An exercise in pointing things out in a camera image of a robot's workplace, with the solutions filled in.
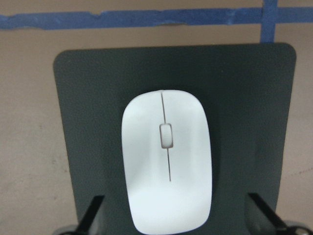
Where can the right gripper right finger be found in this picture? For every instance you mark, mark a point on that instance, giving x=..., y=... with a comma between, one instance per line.
x=261, y=219

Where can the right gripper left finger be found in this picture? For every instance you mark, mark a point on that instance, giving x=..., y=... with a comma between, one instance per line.
x=93, y=220

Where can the white computer mouse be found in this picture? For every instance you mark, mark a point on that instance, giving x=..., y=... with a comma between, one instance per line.
x=167, y=162

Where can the black mousepad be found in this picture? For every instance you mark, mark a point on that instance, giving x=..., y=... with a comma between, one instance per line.
x=245, y=91

